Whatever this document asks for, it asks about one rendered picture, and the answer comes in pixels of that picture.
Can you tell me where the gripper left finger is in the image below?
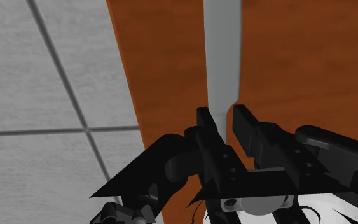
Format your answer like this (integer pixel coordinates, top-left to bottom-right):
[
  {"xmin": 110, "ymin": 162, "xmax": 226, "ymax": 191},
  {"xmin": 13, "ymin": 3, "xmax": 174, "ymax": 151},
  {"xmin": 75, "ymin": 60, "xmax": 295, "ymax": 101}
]
[{"xmin": 89, "ymin": 106, "xmax": 248, "ymax": 224}]

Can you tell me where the long grey knife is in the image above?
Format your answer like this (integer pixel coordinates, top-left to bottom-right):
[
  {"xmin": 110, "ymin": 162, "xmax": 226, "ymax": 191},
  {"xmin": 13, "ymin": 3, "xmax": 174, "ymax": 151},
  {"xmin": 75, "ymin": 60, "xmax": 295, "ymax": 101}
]
[{"xmin": 203, "ymin": 0, "xmax": 243, "ymax": 145}]

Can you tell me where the white object with black lines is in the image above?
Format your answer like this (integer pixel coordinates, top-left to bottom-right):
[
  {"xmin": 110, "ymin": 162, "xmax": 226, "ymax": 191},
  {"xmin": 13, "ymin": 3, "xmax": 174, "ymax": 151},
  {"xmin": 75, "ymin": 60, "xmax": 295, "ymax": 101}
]
[{"xmin": 203, "ymin": 193, "xmax": 358, "ymax": 224}]

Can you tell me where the brown wooden table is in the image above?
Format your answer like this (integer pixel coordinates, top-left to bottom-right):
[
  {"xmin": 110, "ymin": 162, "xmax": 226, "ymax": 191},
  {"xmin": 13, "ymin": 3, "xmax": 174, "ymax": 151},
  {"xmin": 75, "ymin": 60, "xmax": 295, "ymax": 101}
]
[{"xmin": 106, "ymin": 0, "xmax": 358, "ymax": 224}]

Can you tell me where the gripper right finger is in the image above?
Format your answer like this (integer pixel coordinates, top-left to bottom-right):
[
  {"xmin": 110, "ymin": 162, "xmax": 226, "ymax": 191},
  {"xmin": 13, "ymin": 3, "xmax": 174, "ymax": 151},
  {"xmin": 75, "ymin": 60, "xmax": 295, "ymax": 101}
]
[{"xmin": 232, "ymin": 104, "xmax": 358, "ymax": 218}]

